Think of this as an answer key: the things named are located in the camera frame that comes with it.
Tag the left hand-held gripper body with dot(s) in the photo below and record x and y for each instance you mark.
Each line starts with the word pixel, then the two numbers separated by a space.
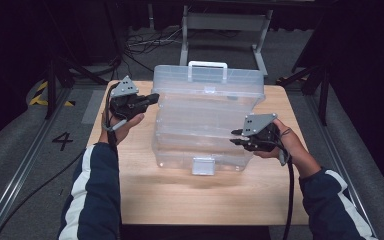
pixel 126 100

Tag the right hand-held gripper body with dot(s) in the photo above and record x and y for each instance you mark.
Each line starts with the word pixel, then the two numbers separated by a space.
pixel 261 131

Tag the clear plastic storage box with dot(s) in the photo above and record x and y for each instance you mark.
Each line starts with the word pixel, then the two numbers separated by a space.
pixel 205 113

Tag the person's left hand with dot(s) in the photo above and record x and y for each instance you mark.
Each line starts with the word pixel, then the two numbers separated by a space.
pixel 121 128

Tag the person's right hand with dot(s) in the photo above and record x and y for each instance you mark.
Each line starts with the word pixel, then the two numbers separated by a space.
pixel 295 146

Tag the black metal stand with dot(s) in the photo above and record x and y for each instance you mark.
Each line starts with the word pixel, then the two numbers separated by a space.
pixel 323 96
pixel 51 83

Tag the yellow black hazard tape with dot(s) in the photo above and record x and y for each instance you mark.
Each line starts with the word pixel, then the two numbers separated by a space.
pixel 40 96

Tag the grey metal table frame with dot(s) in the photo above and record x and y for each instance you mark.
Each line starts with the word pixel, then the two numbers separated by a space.
pixel 225 21

